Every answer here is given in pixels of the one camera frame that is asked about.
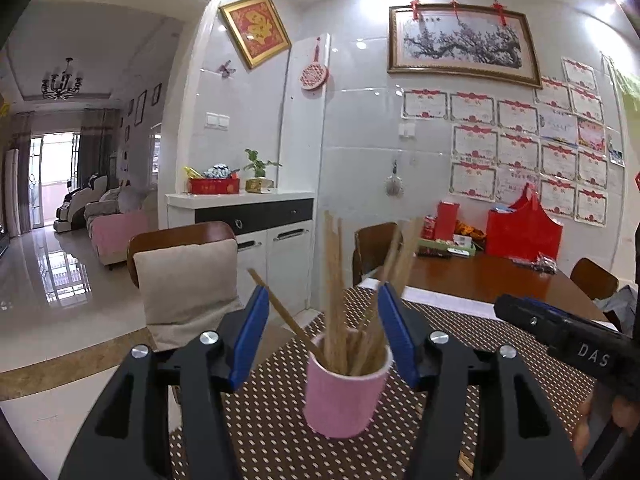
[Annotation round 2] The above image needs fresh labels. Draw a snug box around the crossing wooden chopstick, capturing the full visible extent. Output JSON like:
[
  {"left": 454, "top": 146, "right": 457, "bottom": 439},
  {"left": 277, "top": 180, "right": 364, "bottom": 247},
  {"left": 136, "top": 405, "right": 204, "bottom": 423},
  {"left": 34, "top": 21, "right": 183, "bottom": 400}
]
[{"left": 372, "top": 217, "right": 423, "bottom": 373}]

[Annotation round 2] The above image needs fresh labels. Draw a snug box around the pink cylindrical utensil cup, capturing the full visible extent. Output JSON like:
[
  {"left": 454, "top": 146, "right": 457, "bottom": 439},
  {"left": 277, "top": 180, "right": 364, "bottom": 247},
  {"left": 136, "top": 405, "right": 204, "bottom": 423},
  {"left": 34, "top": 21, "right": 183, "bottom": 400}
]
[{"left": 303, "top": 346, "right": 394, "bottom": 439}]

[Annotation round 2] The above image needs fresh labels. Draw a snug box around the person right hand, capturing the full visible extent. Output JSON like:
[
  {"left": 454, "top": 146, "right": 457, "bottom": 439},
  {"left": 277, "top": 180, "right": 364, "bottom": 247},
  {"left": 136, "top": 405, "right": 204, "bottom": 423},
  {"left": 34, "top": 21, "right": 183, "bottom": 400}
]
[{"left": 572, "top": 382, "right": 639, "bottom": 462}]

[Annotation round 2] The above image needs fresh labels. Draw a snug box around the grey jacket on chair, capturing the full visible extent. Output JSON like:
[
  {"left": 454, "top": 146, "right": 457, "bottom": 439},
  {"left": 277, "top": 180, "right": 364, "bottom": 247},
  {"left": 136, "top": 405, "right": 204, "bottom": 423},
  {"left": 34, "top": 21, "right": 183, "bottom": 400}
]
[{"left": 593, "top": 285, "right": 638, "bottom": 336}]

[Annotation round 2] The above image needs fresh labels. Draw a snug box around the brown chair right side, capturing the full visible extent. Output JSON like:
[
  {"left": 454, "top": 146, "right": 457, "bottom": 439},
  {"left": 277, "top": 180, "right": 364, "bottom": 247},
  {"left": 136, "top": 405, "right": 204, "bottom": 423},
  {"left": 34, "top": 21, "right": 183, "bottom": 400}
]
[{"left": 570, "top": 258, "right": 620, "bottom": 300}]

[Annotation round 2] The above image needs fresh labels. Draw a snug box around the plastic snack bag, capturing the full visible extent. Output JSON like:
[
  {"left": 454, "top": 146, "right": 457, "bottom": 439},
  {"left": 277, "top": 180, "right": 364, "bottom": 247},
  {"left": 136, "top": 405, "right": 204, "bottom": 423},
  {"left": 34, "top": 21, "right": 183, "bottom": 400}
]
[{"left": 533, "top": 254, "right": 558, "bottom": 274}]

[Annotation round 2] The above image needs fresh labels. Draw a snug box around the red paper gift bag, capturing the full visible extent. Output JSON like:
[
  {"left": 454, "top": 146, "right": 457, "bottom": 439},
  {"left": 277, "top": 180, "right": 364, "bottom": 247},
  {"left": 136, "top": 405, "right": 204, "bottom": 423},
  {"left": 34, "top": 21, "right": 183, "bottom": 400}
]
[{"left": 485, "top": 184, "right": 563, "bottom": 262}]

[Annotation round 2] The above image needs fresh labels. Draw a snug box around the wooden chair with cushion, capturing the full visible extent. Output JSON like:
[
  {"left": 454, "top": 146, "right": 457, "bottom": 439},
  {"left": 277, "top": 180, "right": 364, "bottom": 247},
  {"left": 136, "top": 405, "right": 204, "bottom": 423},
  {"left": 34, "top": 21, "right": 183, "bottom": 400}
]
[{"left": 127, "top": 221, "right": 235, "bottom": 287}]

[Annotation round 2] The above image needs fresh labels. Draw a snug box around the pink covered sofa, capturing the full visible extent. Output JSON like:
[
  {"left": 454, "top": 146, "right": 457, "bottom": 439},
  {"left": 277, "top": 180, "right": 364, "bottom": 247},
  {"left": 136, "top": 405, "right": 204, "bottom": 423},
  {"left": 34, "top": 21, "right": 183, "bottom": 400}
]
[{"left": 85, "top": 185, "right": 158, "bottom": 268}]

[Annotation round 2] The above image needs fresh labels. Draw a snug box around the green tray on table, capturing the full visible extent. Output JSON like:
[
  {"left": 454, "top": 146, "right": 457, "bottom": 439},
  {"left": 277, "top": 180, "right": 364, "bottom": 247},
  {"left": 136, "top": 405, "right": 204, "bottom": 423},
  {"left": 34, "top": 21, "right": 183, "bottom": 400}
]
[{"left": 416, "top": 238, "right": 476, "bottom": 258}]

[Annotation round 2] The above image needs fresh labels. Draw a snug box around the red box on table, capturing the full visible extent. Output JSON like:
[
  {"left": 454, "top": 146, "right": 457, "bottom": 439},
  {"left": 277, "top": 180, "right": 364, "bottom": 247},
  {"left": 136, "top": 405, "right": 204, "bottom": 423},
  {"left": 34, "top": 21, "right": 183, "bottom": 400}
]
[{"left": 434, "top": 200, "right": 460, "bottom": 242}]

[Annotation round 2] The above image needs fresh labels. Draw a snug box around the red soda can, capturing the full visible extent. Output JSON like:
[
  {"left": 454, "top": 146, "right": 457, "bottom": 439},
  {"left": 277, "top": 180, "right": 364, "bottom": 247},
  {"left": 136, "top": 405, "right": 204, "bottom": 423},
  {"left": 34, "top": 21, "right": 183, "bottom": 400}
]
[{"left": 421, "top": 216, "right": 436, "bottom": 240}]

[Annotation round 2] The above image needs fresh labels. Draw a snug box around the white massage chair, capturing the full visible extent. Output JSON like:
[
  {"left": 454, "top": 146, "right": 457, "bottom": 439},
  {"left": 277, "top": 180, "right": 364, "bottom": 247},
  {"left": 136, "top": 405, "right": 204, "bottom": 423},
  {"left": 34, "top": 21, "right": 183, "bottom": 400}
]
[{"left": 53, "top": 174, "right": 108, "bottom": 234}]

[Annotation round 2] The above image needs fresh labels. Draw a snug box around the brown wooden chair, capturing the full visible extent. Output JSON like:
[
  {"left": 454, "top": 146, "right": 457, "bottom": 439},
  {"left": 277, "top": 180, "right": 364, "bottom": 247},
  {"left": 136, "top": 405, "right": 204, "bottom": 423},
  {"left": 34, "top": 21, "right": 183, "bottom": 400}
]
[{"left": 352, "top": 222, "right": 398, "bottom": 286}]

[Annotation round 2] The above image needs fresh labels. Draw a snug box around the white black sideboard cabinet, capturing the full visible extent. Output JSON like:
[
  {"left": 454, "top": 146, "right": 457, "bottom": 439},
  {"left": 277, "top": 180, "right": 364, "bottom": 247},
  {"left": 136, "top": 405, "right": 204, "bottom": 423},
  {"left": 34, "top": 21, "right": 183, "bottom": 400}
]
[{"left": 166, "top": 190, "right": 316, "bottom": 315}]

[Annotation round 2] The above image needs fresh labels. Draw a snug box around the red gift box on cabinet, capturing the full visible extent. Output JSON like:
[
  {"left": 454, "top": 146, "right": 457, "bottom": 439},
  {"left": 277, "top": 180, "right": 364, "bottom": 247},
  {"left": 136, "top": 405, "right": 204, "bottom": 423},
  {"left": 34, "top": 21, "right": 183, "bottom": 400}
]
[{"left": 188, "top": 178, "right": 240, "bottom": 195}]

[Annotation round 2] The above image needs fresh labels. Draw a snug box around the small potted green plant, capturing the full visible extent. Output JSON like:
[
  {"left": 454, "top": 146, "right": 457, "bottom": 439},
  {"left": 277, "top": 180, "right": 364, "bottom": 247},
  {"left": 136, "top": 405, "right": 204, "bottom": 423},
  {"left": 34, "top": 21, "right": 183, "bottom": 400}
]
[{"left": 243, "top": 148, "right": 281, "bottom": 194}]

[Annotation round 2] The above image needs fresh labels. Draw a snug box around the plum blossom framed painting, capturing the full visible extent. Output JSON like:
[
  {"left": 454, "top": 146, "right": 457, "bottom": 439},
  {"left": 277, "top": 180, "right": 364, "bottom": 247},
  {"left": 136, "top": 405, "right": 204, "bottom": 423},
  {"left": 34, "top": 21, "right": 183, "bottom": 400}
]
[{"left": 387, "top": 1, "right": 541, "bottom": 88}]

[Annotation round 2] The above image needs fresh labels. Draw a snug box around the black chandelier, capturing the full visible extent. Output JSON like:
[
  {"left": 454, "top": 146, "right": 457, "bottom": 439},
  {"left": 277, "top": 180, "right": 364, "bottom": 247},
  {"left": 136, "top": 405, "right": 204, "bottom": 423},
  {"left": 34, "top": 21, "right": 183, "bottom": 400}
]
[{"left": 40, "top": 56, "right": 84, "bottom": 101}]

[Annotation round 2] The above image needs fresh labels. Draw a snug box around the red round hanging ornament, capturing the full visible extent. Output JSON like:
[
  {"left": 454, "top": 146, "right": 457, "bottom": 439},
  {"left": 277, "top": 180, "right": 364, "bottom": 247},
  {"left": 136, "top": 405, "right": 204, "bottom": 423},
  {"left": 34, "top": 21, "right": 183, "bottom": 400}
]
[{"left": 299, "top": 38, "right": 329, "bottom": 91}]

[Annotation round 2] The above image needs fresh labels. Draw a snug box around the award certificate on wall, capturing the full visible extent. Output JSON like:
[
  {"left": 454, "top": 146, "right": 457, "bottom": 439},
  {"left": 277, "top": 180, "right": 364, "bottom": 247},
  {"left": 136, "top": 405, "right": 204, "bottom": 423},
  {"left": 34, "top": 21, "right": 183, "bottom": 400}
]
[
  {"left": 401, "top": 89, "right": 449, "bottom": 119},
  {"left": 498, "top": 100, "right": 539, "bottom": 134},
  {"left": 449, "top": 92, "right": 496, "bottom": 125}
]

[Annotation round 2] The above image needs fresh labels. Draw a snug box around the hanging silver wall ornament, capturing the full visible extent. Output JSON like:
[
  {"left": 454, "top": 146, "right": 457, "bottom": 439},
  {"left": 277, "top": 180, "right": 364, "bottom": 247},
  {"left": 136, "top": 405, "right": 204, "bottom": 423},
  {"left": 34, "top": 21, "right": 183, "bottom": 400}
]
[{"left": 384, "top": 159, "right": 404, "bottom": 197}]

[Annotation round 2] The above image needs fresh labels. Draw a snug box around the white wall switch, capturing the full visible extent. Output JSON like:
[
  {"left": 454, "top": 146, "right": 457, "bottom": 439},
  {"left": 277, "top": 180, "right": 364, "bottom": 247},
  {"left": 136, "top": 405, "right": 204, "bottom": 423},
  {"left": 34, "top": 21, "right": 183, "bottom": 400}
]
[{"left": 205, "top": 113, "right": 230, "bottom": 131}]

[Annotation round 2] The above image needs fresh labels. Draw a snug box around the red gold diamond frame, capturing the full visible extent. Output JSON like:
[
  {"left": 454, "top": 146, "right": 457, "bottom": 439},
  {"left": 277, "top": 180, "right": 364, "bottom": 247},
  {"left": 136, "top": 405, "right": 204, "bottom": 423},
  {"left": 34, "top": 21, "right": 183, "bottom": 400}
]
[{"left": 220, "top": 0, "right": 292, "bottom": 70}]

